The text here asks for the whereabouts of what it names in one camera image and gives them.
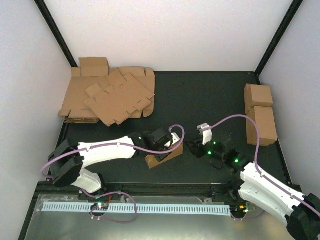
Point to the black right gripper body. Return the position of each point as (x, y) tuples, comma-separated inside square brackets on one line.
[(201, 153)]

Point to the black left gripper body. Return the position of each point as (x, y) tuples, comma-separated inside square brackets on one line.
[(160, 157)]

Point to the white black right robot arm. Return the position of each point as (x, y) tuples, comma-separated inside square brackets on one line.
[(300, 213)]

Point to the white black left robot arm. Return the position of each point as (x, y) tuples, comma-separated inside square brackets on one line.
[(72, 169)]

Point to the folded cardboard box front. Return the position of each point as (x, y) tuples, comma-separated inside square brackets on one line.
[(265, 121)]

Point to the small folded cardboard box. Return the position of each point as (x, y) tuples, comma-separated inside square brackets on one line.
[(94, 66)]

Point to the loose top cardboard blank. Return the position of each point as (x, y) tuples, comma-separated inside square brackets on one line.
[(118, 97)]

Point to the stack of flat cardboard blanks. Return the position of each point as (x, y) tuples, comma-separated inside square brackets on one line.
[(74, 110)]

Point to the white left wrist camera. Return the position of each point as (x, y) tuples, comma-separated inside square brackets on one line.
[(175, 139)]

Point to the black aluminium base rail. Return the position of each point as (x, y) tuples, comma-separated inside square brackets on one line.
[(217, 192)]

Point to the light blue slotted cable duct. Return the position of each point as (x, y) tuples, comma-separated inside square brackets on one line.
[(139, 208)]

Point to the metal base plate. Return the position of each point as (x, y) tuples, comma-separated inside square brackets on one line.
[(81, 226)]

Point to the black left corner frame post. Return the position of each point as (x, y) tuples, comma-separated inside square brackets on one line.
[(51, 23)]

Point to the black corner frame post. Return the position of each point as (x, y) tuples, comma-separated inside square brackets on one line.
[(51, 23), (281, 30)]

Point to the black right corner frame post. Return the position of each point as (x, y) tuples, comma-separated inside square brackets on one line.
[(281, 30)]

